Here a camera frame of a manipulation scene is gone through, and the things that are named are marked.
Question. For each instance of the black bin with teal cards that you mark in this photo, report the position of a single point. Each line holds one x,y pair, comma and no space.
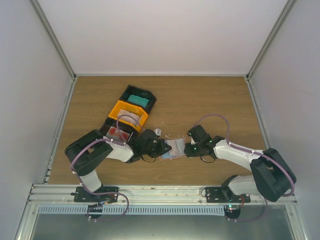
142,93

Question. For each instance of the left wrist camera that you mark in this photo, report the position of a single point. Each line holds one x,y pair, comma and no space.
158,132

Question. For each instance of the teal cards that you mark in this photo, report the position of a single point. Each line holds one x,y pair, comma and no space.
137,100

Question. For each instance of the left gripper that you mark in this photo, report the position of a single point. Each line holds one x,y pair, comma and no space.
162,150

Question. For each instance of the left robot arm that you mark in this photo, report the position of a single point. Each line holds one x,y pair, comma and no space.
89,151

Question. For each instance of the yellow bin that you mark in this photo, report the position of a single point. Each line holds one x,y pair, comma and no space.
129,107

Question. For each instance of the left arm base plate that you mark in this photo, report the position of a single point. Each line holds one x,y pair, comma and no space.
80,195

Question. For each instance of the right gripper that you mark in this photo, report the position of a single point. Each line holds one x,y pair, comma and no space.
189,153

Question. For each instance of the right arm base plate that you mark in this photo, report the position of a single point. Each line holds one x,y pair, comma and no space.
218,194

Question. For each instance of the pale pink cards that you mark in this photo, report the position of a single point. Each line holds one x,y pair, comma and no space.
129,117

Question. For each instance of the grey slotted cable duct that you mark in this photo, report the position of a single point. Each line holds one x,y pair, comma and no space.
197,210

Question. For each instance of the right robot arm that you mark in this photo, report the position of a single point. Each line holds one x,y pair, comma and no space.
270,177

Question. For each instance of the red and white cards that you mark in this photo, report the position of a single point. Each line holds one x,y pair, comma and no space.
117,135

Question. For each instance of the aluminium mounting rail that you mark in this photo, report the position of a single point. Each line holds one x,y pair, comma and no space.
189,195

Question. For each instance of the black bin with red cards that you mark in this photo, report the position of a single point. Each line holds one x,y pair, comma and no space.
121,126

